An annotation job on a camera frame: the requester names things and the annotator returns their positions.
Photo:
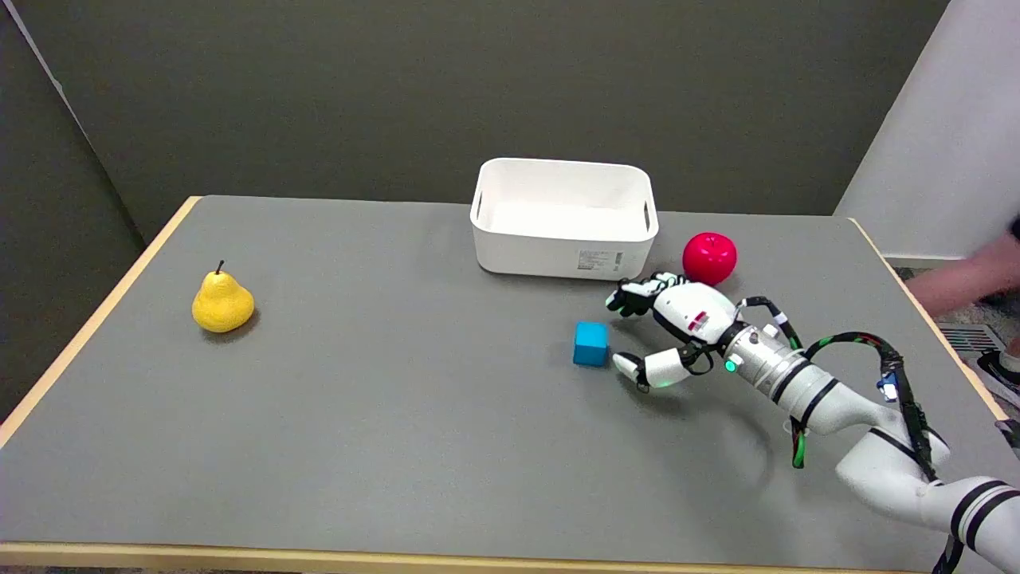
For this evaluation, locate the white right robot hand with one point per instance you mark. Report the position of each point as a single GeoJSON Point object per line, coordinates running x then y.
{"type": "Point", "coordinates": [690, 313]}

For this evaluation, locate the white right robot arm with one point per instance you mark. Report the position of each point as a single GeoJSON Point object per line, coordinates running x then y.
{"type": "Point", "coordinates": [829, 399]}

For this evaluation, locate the black and white shoe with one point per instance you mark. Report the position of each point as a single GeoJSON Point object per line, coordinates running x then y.
{"type": "Point", "coordinates": [1000, 368]}

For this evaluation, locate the red apple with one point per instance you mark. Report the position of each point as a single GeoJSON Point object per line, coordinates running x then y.
{"type": "Point", "coordinates": [709, 257]}

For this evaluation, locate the blue cube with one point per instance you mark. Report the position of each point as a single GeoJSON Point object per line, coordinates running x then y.
{"type": "Point", "coordinates": [590, 344]}

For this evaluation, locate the person's forearm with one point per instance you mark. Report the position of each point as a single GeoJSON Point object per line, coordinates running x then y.
{"type": "Point", "coordinates": [960, 281]}

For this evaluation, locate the white plastic bin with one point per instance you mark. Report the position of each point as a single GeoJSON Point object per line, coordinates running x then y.
{"type": "Point", "coordinates": [564, 217]}

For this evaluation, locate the yellow pear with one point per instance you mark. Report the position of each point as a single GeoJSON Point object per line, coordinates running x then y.
{"type": "Point", "coordinates": [221, 300]}

